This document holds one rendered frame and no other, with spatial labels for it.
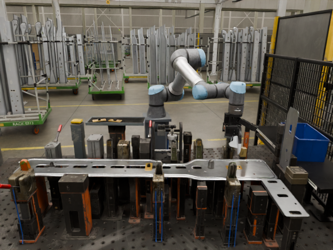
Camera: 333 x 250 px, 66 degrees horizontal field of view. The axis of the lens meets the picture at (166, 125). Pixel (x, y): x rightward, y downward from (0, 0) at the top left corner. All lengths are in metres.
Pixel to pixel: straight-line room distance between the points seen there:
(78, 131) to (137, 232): 0.74
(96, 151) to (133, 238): 0.53
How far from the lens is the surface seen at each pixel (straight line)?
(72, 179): 1.33
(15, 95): 5.55
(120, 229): 1.50
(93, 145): 1.56
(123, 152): 1.54
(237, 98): 1.31
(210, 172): 1.40
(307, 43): 3.71
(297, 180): 1.42
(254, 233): 1.45
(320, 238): 1.65
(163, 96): 1.93
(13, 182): 1.39
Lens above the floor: 1.66
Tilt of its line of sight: 18 degrees down
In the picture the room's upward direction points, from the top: straight up
